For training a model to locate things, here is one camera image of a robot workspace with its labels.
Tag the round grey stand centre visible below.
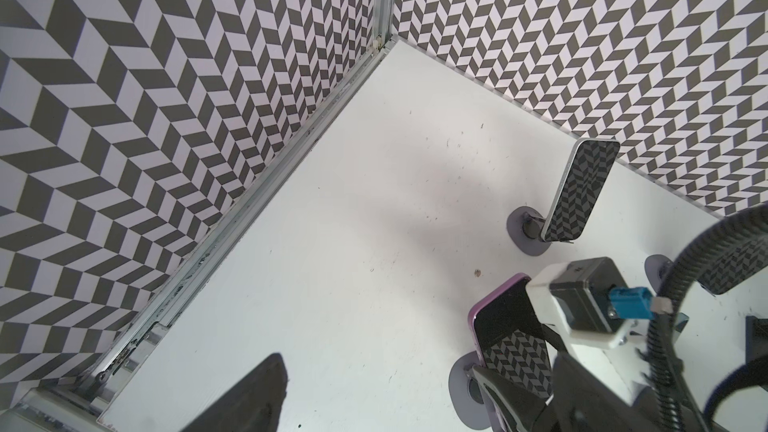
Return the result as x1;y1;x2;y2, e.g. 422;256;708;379
644;254;673;294

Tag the round grey stand front left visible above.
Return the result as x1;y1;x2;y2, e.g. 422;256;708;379
448;352;491;431

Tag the round grey stand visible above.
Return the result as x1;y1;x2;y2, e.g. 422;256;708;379
644;254;673;294
448;352;491;431
506;206;551;257

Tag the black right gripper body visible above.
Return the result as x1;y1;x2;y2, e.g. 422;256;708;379
539;335;663;431

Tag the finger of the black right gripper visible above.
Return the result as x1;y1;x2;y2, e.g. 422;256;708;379
471;365;547;432

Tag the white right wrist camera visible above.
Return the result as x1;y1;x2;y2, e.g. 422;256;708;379
526;257;655;350

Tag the round grey stand back left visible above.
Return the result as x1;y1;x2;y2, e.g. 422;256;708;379
506;206;551;257

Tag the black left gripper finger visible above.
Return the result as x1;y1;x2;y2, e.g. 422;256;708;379
183;353;288;432

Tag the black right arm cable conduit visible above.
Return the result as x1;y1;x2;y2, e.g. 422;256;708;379
644;202;768;432

